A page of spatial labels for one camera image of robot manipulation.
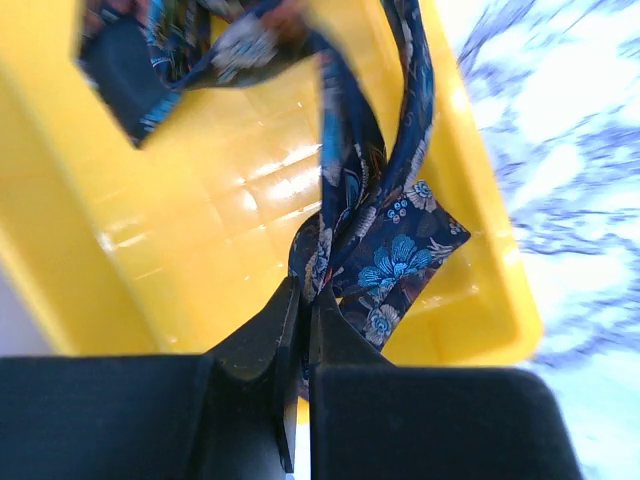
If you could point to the navy floral necktie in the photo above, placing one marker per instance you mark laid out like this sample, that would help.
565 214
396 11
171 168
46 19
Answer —
380 234

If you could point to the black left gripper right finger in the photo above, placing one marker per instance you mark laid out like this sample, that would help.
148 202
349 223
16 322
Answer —
345 408

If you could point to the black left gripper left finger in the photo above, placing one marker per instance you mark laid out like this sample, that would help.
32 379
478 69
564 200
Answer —
250 408

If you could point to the yellow plastic tray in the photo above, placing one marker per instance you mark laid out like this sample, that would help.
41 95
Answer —
107 248

